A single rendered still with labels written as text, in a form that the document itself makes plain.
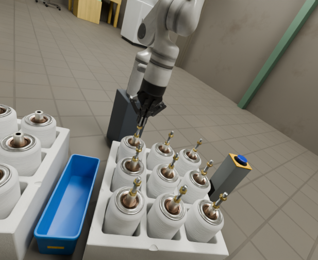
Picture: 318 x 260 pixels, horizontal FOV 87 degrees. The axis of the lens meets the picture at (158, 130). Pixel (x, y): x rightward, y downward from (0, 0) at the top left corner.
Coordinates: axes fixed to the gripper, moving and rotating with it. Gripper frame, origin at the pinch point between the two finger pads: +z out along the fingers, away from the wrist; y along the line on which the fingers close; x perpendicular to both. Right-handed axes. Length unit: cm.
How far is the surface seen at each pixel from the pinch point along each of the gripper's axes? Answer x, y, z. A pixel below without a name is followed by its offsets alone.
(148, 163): -4.4, 6.9, 16.7
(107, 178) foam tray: -10.4, -9.1, 17.2
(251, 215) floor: -23, 66, 35
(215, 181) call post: -13.9, 35.1, 17.0
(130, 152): -4.5, -2.1, 11.0
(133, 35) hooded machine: 383, 75, 17
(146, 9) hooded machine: 382, 89, -39
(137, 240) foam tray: -30.1, -3.0, 17.1
